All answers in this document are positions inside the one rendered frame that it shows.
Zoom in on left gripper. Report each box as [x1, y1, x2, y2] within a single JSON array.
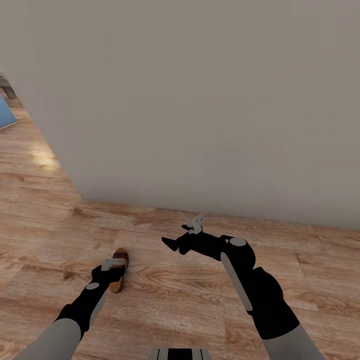
[[92, 265, 125, 286]]

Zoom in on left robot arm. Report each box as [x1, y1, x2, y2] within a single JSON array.
[[11, 258, 126, 360]]

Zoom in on sandal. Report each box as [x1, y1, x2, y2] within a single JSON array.
[[110, 248, 129, 294]]

